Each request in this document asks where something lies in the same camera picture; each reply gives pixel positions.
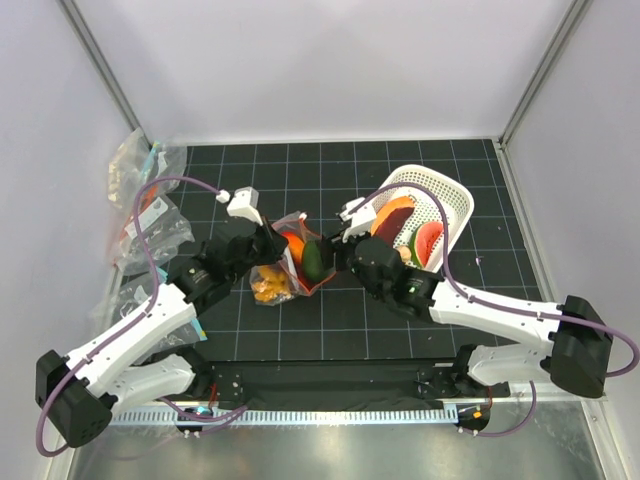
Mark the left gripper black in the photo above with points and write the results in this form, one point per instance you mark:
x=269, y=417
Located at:
x=274, y=242

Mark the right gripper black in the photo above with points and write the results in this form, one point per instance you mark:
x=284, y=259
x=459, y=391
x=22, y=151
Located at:
x=328, y=249

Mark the clear zip bag orange zipper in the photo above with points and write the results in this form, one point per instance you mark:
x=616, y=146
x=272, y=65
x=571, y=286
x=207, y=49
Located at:
x=299, y=285

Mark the yellow orange ginger root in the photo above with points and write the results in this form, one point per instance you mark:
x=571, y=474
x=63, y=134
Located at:
x=270, y=285

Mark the white perforated plastic basket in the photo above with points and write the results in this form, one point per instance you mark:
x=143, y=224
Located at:
x=437, y=198

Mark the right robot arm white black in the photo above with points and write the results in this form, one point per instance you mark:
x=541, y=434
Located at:
x=567, y=344

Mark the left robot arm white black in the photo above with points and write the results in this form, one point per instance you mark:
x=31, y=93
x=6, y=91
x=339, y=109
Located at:
x=80, y=392

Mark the clear bag with white label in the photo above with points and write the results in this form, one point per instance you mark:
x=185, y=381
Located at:
x=165, y=229

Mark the black grid cutting mat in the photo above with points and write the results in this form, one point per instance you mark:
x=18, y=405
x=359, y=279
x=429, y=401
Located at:
x=341, y=321

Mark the dark red meat slice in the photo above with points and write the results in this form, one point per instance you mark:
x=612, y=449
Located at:
x=392, y=224

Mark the orange papaya slice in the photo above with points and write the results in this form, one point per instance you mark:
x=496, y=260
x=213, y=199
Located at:
x=401, y=202

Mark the beige garlic bulb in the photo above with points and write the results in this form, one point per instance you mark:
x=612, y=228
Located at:
x=405, y=253

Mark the watermelon slice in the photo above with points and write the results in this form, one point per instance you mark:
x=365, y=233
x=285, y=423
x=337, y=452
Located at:
x=422, y=242

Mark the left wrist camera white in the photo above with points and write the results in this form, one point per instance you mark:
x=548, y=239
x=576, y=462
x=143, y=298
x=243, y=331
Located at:
x=244, y=204

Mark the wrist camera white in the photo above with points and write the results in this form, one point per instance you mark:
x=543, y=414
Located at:
x=244, y=204
x=357, y=216

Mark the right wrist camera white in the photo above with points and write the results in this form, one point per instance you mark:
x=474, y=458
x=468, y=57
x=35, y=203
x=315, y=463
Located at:
x=357, y=216

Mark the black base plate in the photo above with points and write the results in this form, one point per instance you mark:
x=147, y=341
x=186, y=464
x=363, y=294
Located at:
x=340, y=384

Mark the slotted aluminium cable duct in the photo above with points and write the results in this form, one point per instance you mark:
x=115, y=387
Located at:
x=160, y=416

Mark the aluminium frame rail right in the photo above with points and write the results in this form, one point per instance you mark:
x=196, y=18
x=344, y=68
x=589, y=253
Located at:
x=565, y=31

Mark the aluminium frame rail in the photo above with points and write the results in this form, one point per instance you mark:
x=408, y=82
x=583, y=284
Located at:
x=565, y=31
x=84, y=34

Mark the aluminium frame rail left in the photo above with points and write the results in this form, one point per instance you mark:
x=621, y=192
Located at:
x=84, y=34

